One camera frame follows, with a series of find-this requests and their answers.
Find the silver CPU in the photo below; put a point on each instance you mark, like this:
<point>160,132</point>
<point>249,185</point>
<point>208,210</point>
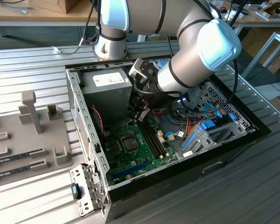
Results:
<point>130,145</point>

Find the large cardboard box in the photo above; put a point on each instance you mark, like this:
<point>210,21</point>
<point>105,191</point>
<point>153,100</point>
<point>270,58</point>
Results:
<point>49,5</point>

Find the blue plastic clip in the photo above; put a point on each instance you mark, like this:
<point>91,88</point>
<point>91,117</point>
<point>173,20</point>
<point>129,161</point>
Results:
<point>232,116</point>

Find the blue drive rail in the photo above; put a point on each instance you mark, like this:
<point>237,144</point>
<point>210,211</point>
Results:
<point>189,142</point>

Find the green motherboard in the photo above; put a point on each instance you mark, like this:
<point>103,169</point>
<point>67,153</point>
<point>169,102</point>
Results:
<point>143,150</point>

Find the black PC case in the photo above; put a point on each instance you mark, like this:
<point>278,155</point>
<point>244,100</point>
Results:
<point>177,182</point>

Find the blue black latch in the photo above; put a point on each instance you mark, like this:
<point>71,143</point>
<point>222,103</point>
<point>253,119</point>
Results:
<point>75,191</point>

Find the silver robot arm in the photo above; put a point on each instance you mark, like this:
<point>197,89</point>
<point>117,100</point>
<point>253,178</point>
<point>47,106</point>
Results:
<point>182,70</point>

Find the wooden desk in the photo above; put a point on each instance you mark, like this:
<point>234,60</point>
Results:
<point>275,21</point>
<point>14,17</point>

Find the silver hinged case bracket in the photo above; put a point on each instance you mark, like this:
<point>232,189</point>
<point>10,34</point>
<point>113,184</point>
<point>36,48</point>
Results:
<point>85,187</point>

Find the black RAM slot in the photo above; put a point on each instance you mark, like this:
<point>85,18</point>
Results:
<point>156,138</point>
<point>150,138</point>

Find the white board connector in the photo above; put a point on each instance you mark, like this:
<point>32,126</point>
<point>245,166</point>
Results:
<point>162,139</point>
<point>159,133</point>

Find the grey power supply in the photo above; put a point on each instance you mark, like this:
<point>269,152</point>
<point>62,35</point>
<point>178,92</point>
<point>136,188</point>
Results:
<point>107,100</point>

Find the blue disk carrier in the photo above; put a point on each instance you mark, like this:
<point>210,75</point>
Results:
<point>207,123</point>
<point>162,63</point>

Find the grey parts rack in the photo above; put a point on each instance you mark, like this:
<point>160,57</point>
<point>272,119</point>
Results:
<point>16,137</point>

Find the grey disk bay cage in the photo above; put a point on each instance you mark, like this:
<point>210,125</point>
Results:
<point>204,143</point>

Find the dark RAM stick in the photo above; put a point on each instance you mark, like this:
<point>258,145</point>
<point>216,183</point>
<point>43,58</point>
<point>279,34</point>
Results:
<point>3,160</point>
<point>3,173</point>

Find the small open cardboard box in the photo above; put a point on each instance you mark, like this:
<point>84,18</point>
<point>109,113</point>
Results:
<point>270,8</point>

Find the grey drive cage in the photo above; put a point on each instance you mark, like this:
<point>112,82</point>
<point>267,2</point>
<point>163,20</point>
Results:
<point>198,98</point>

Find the black stand pole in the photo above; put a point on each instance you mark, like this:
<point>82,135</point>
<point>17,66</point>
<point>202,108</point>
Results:
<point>238,11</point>

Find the aluminium profile frame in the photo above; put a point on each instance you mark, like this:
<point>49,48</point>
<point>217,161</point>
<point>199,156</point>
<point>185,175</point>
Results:
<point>258,56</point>

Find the blue expansion slot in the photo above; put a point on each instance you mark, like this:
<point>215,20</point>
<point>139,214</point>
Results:
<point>128,169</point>

